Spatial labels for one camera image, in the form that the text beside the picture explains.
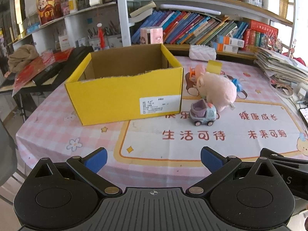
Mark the orange white box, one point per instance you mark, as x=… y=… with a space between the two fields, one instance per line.
x=224 y=47
x=230 y=41

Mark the pink cylindrical pen holder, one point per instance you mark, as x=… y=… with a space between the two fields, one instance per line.
x=151 y=35

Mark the yellow tape roll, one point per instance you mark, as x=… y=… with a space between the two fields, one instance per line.
x=214 y=67

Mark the red thick dictionary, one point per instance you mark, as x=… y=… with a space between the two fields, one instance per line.
x=262 y=28

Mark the orange white box lower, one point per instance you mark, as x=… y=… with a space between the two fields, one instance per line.
x=224 y=47

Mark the white quilted handbag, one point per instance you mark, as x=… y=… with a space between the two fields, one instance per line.
x=202 y=53

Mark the brown folded cloth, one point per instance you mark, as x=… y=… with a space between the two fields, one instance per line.
x=18 y=60

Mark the black keyboard case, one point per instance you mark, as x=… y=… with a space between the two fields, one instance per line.
x=57 y=73

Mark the orange white box upper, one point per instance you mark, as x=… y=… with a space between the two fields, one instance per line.
x=230 y=41

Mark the fortune god figure box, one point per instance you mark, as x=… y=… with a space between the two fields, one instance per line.
x=49 y=10

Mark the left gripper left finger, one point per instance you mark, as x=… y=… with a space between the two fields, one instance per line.
x=86 y=169

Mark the pink plush pig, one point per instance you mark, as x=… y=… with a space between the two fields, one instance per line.
x=217 y=90

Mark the red plastic bag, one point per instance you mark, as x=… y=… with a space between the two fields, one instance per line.
x=37 y=65

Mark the pink handheld fan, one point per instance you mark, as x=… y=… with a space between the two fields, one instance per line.
x=196 y=72

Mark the wooden bookshelf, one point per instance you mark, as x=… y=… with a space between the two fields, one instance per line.
x=226 y=7

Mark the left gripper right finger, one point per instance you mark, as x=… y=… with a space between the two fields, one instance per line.
x=222 y=169

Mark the smartphone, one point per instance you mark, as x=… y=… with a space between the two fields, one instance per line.
x=303 y=112

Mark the purple toy truck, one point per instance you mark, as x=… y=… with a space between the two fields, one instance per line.
x=202 y=113

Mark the stack of papers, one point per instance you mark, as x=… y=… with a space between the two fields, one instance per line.
x=280 y=67

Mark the yellow cardboard box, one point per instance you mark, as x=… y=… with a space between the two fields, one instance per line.
x=121 y=84

